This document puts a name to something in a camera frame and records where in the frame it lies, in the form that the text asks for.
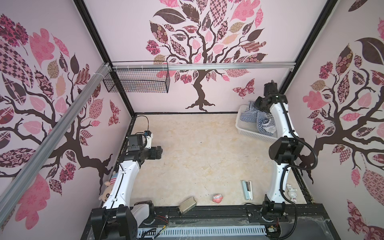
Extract blue white striped tank top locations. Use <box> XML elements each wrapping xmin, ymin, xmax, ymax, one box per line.
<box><xmin>240</xmin><ymin>101</ymin><xmax>277</xmax><ymax>137</ymax></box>

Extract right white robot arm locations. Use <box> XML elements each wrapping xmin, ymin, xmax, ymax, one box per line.
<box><xmin>255</xmin><ymin>81</ymin><xmax>318</xmax><ymax>222</ymax></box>

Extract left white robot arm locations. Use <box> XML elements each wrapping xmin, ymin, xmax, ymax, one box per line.
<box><xmin>90</xmin><ymin>146</ymin><xmax>163</xmax><ymax>240</ymax></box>

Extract white plastic laundry basket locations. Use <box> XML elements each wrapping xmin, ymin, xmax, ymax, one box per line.
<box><xmin>235</xmin><ymin>105</ymin><xmax>277</xmax><ymax>143</ymax></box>

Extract tan rectangular box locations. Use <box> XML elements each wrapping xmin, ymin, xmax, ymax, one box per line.
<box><xmin>177</xmin><ymin>197</ymin><xmax>197</xmax><ymax>215</ymax></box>

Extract plush doll head toy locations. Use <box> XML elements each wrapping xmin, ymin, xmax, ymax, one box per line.
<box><xmin>99</xmin><ymin>173</ymin><xmax>118</xmax><ymax>203</ymax></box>

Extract pink denture toy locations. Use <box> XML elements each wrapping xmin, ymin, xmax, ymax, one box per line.
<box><xmin>212</xmin><ymin>194</ymin><xmax>223</xmax><ymax>204</ymax></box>

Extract grey white stapler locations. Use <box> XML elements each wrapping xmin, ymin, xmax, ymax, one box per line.
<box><xmin>241</xmin><ymin>180</ymin><xmax>253</xmax><ymax>201</ymax></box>

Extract small white rabbit figurine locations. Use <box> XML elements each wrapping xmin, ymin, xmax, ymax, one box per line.
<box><xmin>286</xmin><ymin>184</ymin><xmax>298</xmax><ymax>204</ymax></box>

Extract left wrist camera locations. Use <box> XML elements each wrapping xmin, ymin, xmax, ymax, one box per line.
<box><xmin>127</xmin><ymin>131</ymin><xmax>153</xmax><ymax>152</ymax></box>

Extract rear aluminium frame bar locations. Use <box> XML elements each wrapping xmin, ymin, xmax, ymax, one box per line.
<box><xmin>112</xmin><ymin>62</ymin><xmax>296</xmax><ymax>71</ymax></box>

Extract aluminium frame bar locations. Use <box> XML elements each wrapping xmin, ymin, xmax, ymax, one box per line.
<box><xmin>112</xmin><ymin>62</ymin><xmax>296</xmax><ymax>71</ymax></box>
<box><xmin>1</xmin><ymin>62</ymin><xmax>111</xmax><ymax>224</ymax></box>

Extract black wire mesh basket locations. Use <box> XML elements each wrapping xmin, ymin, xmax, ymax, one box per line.
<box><xmin>103</xmin><ymin>60</ymin><xmax>171</xmax><ymax>94</ymax></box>

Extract white slotted cable duct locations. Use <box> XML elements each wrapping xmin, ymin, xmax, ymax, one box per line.
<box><xmin>137</xmin><ymin>226</ymin><xmax>267</xmax><ymax>240</ymax></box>

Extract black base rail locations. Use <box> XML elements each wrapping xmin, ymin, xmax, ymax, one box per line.
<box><xmin>123</xmin><ymin>203</ymin><xmax>330</xmax><ymax>228</ymax></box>

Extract left aluminium frame bar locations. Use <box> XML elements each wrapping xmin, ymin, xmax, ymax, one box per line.
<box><xmin>1</xmin><ymin>62</ymin><xmax>111</xmax><ymax>224</ymax></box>

